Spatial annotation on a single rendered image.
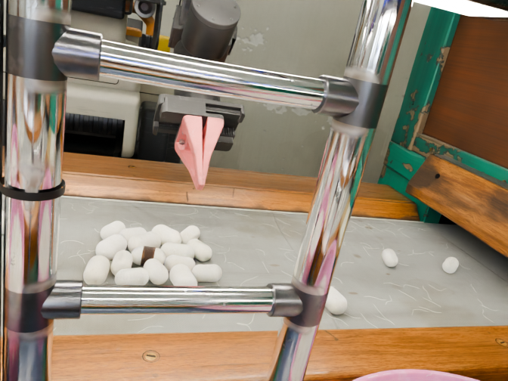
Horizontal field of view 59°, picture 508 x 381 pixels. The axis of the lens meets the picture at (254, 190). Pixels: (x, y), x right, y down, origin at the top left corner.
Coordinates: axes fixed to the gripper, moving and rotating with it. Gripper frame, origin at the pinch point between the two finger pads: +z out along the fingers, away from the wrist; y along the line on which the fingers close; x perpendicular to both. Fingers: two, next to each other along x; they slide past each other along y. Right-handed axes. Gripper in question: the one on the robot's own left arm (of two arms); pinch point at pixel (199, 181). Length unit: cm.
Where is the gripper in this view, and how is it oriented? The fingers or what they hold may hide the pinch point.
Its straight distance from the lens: 50.7
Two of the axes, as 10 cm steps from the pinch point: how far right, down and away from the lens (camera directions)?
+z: 0.9, 8.9, -4.6
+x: -3.1, 4.6, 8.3
